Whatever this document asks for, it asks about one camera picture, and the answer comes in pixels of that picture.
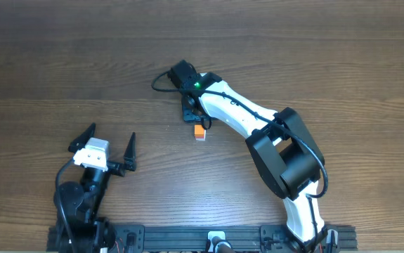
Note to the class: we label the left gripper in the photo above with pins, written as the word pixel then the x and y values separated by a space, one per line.
pixel 117 168

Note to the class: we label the orange cube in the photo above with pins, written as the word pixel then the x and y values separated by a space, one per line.
pixel 199 130

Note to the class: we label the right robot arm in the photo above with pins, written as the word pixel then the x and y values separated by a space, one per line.
pixel 286 154

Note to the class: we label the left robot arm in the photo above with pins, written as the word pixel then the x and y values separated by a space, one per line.
pixel 70 198

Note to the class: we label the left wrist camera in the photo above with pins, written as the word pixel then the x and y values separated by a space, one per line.
pixel 92 154

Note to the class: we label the mounting rail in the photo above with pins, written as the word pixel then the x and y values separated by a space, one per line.
pixel 180 239

